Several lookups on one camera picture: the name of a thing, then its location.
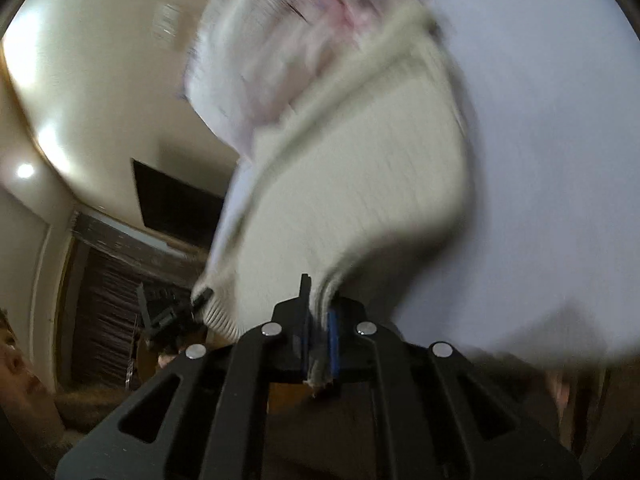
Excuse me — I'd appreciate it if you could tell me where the pink floral duvet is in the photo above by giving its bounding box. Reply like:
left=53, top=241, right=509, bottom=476
left=183, top=0, right=395, bottom=158

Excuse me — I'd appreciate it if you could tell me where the white wall switch panel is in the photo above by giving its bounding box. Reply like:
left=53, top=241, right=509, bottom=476
left=151, top=2, right=183, bottom=50

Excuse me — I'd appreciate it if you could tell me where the dark window curtain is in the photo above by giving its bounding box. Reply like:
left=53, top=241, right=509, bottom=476
left=54, top=210, right=204, bottom=390

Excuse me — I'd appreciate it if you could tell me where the dark wall television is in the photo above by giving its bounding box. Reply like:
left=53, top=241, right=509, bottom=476
left=131, top=159, right=224, bottom=249

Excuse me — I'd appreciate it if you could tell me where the lavender bed sheet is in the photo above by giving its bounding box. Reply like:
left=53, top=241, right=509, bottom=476
left=204, top=0, right=640, bottom=366

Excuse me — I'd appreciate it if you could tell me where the beige cable knit sweater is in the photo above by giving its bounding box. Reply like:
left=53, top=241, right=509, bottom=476
left=195, top=0, right=471, bottom=385

